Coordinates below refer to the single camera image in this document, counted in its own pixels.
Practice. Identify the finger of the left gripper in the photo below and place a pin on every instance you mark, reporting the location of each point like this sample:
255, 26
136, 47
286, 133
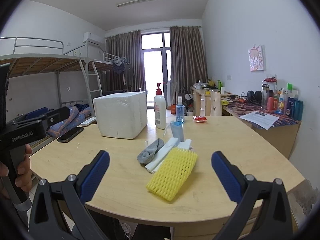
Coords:
31, 117
55, 116

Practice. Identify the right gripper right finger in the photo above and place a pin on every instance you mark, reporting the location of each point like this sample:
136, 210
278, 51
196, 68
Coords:
274, 217

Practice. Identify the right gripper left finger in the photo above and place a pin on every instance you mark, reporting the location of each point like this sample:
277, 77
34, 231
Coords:
69, 196

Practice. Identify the grey sock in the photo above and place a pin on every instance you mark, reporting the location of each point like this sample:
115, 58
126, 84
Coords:
147, 155

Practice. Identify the yellow foam net sleeve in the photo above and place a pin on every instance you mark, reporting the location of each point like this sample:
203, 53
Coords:
172, 174

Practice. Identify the white tissue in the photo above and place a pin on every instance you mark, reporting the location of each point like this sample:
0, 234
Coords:
164, 151

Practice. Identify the blue face mask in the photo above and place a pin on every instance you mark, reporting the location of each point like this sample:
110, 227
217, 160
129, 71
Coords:
176, 129

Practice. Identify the person's left hand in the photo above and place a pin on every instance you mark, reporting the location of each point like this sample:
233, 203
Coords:
23, 181

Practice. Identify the blue plaid quilt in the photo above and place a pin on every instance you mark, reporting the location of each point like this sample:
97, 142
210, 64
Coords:
78, 113

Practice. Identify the black smartphone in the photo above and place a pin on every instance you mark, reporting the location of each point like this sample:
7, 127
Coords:
68, 136

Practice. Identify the metal bunk bed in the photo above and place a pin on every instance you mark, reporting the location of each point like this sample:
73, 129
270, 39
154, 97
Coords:
42, 74

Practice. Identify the white remote control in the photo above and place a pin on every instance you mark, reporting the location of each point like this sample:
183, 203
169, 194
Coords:
89, 121

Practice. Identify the white styrofoam box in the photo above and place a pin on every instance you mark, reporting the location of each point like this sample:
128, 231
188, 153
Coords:
121, 115

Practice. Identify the wooden desk with drawers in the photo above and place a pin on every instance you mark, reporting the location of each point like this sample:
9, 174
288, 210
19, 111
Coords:
278, 129

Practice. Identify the white air conditioner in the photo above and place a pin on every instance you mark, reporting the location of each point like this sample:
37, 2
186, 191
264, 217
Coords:
95, 39

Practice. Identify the printed paper sheet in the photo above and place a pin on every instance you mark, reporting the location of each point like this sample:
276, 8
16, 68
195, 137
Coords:
261, 119

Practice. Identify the left brown curtain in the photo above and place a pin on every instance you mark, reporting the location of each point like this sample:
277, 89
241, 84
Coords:
125, 51

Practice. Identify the brown curtain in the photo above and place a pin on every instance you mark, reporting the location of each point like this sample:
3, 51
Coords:
188, 62
125, 51

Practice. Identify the white lotion pump bottle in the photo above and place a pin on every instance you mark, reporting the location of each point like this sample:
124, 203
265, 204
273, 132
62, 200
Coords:
160, 108

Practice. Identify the teal toiletry bottle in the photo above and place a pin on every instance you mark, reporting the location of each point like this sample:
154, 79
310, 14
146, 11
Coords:
298, 110

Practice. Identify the red snack packet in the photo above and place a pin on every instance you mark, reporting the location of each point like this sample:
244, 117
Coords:
199, 119

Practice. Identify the black headphones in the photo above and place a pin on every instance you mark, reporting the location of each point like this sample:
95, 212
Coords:
254, 97

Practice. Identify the wooden smiley chair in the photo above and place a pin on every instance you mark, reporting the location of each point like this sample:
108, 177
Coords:
216, 107

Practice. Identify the balcony glass door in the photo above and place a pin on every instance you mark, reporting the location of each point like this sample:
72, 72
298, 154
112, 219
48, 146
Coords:
157, 65

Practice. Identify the blue spray bottle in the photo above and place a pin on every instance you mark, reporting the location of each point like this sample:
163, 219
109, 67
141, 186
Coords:
180, 110

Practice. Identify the right brown curtain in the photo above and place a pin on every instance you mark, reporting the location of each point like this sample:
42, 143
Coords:
188, 62

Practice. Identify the ceiling tube light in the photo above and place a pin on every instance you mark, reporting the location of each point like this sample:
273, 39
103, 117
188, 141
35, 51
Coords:
132, 2

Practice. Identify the anime wall picture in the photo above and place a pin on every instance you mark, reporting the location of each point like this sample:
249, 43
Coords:
256, 58

